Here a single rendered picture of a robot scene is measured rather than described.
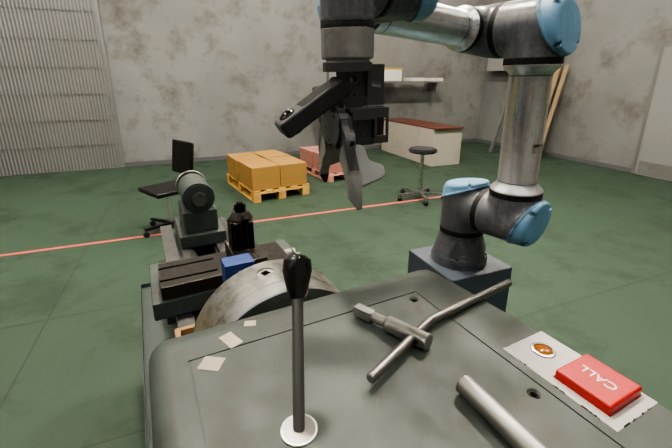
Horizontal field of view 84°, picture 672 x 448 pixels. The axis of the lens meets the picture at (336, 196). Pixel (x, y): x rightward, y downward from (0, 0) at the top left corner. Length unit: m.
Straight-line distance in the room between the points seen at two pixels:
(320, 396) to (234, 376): 0.10
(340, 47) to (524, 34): 0.46
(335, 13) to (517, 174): 0.57
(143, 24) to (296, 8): 2.89
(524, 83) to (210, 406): 0.80
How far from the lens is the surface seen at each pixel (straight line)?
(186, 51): 8.12
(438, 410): 0.46
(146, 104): 8.13
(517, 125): 0.92
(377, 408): 0.45
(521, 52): 0.90
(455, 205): 1.02
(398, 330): 0.52
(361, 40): 0.54
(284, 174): 5.29
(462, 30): 0.90
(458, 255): 1.07
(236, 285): 0.73
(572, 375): 0.53
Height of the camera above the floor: 1.58
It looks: 17 degrees down
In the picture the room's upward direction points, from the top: straight up
